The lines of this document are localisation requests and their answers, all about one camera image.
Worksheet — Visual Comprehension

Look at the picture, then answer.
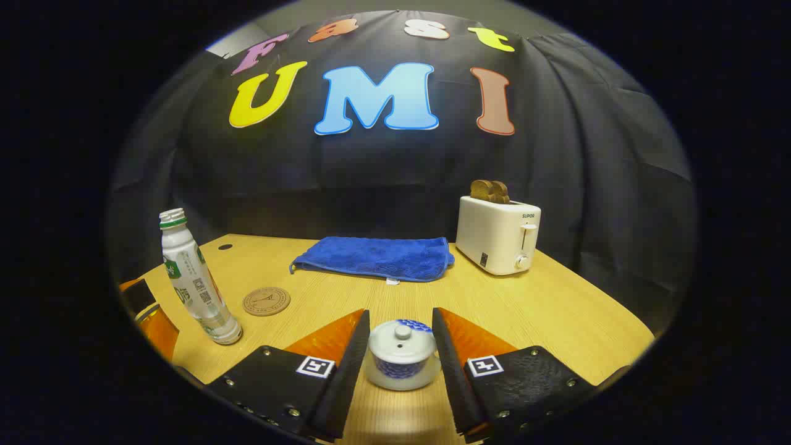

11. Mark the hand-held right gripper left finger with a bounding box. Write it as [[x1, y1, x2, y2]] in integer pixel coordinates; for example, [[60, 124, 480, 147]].
[[204, 309, 371, 443]]

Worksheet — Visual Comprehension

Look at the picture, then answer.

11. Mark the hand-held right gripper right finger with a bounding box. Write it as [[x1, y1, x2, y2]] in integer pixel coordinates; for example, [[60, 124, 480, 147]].
[[431, 307, 597, 443]]

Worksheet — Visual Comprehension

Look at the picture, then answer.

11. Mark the white blue-patterned teacup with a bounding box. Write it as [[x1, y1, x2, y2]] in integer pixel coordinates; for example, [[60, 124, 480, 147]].
[[365, 319, 443, 391]]

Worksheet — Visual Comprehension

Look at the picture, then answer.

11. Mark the white green-label water bottle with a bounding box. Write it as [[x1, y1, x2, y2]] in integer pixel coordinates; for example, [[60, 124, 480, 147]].
[[159, 208, 243, 345]]

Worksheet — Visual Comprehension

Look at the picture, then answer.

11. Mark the white teacup lid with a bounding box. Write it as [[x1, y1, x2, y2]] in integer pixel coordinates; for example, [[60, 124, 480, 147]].
[[370, 320, 437, 364]]

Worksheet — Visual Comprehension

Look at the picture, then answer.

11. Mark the round brown coaster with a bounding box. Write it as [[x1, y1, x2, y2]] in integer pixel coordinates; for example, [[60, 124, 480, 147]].
[[242, 287, 292, 317]]

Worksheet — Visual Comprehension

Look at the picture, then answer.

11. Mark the blue towel cloth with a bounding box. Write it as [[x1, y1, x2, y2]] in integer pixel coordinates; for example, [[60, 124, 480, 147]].
[[289, 236, 455, 285]]

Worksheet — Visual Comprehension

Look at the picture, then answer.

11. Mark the white toaster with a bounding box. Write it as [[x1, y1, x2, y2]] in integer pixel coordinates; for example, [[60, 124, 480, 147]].
[[455, 195, 542, 276]]

